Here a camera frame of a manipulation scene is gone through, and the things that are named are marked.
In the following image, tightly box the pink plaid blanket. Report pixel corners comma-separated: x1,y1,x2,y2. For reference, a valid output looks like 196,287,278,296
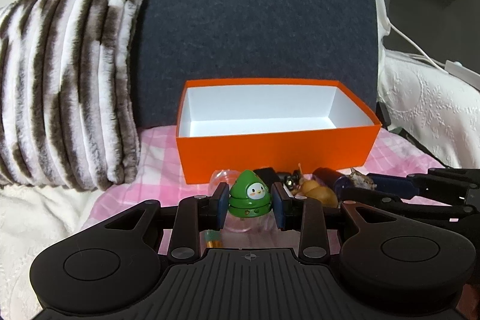
82,126,441,250

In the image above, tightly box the black phone clamp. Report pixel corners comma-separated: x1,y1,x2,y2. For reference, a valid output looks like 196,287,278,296
254,167,281,191

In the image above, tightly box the brown gourd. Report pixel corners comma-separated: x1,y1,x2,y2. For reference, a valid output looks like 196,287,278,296
295,163,339,208

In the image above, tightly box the green penguin toy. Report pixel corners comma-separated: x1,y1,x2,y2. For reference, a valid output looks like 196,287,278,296
229,170,272,218

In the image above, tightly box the orange cardboard box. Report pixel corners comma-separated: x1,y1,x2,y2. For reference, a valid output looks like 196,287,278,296
176,78,381,184

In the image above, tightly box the black ball head mount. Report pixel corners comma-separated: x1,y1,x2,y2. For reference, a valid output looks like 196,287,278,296
277,171,299,193

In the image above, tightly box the striped furry pillow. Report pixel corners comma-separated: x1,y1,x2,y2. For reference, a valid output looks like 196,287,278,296
1,0,143,191

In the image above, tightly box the white power adapter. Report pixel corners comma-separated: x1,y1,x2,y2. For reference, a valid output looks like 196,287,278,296
445,60,480,90

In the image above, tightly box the dark blue cylindrical bottle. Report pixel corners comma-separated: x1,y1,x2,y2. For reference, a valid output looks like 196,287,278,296
312,167,353,199

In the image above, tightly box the dark grey back cushion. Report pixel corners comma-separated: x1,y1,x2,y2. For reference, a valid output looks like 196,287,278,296
131,0,378,128

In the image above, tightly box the white lace sofa cover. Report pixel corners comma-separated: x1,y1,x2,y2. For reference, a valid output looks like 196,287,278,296
375,0,479,168

